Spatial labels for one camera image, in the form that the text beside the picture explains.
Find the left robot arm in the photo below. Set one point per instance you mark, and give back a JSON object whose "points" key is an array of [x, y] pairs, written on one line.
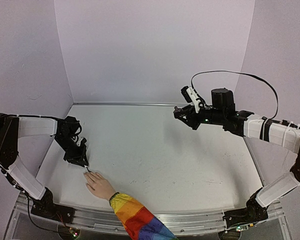
{"points": [[24, 139]]}

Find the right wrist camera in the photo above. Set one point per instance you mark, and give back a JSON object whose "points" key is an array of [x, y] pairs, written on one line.
{"points": [[192, 97]]}

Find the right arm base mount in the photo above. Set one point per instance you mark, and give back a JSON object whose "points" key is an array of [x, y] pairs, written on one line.
{"points": [[251, 214]]}

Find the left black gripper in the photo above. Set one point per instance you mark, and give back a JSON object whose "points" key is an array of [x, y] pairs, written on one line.
{"points": [[79, 158]]}

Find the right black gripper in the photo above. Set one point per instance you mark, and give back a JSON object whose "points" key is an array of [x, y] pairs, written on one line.
{"points": [[192, 115]]}

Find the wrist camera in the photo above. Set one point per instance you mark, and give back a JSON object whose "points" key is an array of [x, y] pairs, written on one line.
{"points": [[81, 141], [192, 97]]}

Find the rear table edge rail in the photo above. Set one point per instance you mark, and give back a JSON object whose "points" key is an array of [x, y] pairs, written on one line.
{"points": [[130, 104]]}

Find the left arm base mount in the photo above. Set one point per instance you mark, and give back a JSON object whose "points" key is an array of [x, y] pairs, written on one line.
{"points": [[46, 208]]}

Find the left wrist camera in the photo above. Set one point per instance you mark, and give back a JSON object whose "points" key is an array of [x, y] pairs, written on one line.
{"points": [[81, 141]]}

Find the aluminium front rail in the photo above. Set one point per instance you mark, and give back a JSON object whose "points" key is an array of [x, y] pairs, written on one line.
{"points": [[188, 224]]}

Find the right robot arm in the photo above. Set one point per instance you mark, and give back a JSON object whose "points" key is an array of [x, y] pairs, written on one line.
{"points": [[268, 138]]}

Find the mannequin hand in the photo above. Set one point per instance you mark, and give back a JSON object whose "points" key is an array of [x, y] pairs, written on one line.
{"points": [[99, 186]]}

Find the rainbow sleeve forearm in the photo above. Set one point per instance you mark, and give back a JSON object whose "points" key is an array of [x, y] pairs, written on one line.
{"points": [[138, 221]]}

